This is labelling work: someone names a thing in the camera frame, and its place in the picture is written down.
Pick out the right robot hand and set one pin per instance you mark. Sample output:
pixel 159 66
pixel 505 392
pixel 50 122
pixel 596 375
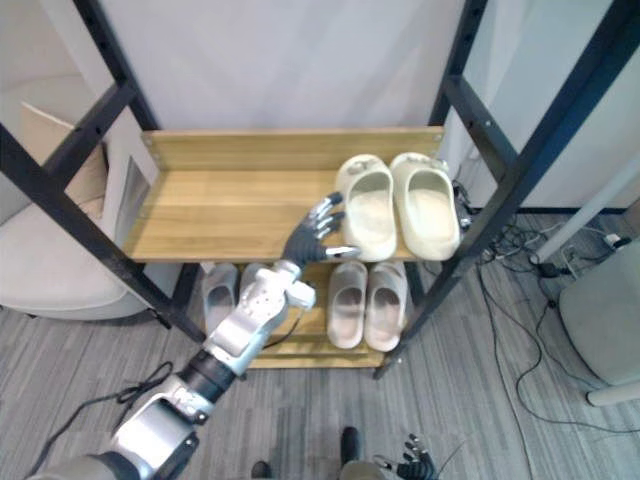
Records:
pixel 414 462

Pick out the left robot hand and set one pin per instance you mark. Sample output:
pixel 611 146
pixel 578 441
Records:
pixel 307 239

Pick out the cream foam slipper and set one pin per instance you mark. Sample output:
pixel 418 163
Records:
pixel 430 215
pixel 367 215

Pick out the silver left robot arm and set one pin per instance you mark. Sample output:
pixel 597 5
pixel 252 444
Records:
pixel 250 320

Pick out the wide wooden rack shelf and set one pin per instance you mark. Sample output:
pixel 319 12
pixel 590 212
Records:
pixel 225 210

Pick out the narrow wooden rack shelf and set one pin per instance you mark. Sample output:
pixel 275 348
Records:
pixel 310 346

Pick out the silver right robot leg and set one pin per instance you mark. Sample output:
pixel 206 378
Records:
pixel 361 471

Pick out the dark right robot foot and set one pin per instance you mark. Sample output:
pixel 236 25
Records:
pixel 349 444

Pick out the dark robot foot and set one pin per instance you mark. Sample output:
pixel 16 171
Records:
pixel 260 470
pixel 349 444

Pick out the grey foam slipper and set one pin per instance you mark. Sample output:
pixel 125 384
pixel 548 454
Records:
pixel 220 300
pixel 251 277

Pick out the beige foam slipper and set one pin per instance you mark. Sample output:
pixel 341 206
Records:
pixel 385 315
pixel 347 310

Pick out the dark left robot foot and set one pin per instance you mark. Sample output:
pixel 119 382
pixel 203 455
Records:
pixel 260 470

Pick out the white round stool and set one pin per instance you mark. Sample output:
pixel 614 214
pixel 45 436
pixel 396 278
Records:
pixel 600 320

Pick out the black power adapter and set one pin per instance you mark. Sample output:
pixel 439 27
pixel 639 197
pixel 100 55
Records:
pixel 550 270

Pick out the white armchair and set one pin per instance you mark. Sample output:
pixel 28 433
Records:
pixel 50 265

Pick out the white slanted table leg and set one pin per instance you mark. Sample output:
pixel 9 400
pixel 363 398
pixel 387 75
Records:
pixel 585 215

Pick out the brown cardboard sheet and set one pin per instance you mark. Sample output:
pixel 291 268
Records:
pixel 45 135

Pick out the white power strip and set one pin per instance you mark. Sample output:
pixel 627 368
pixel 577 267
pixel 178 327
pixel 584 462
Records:
pixel 616 240

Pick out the black metal rack frame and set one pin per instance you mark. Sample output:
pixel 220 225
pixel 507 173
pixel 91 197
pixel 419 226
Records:
pixel 525 165

